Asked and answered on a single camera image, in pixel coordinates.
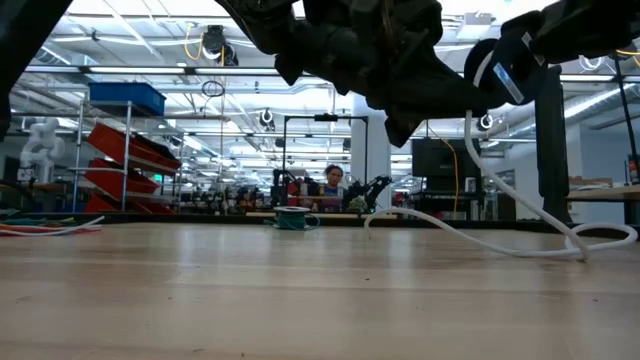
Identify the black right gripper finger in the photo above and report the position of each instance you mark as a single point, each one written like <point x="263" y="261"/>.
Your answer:
<point x="522" y="30"/>

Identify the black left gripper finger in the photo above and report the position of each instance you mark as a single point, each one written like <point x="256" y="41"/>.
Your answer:
<point x="430" y="90"/>

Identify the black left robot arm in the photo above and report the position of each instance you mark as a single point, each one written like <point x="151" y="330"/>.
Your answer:
<point x="20" y="40"/>

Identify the black background robot arm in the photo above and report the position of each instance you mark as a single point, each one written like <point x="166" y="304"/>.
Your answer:
<point x="280" y="185"/>
<point x="370" y="190"/>

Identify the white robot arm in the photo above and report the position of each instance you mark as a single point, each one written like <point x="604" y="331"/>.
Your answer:
<point x="42" y="145"/>

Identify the thin black pole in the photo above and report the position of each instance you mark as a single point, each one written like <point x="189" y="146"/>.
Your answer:
<point x="625" y="100"/>

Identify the white building column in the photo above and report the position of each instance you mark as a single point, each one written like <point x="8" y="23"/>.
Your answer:
<point x="377" y="165"/>

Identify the person behind robot station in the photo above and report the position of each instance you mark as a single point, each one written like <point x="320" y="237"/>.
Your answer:
<point x="333" y="175"/>

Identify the red fire extinguisher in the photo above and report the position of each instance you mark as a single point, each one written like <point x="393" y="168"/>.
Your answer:
<point x="634" y="172"/>

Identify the wooden top work desk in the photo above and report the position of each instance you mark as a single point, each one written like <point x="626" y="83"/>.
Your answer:
<point x="605" y="192"/>

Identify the long ceiling light strip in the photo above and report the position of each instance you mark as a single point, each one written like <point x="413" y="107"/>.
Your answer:
<point x="135" y="70"/>

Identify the blue plastic bin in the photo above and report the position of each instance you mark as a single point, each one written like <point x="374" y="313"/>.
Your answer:
<point x="125" y="97"/>

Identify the metal shelving rack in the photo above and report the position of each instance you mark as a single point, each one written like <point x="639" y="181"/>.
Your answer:
<point x="126" y="150"/>

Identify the red slanted shelf bin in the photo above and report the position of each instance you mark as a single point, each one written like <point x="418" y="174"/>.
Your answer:
<point x="115" y="142"/>
<point x="97" y="205"/>
<point x="110" y="180"/>

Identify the black camera gantry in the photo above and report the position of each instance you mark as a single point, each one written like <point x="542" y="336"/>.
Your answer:
<point x="325" y="118"/>

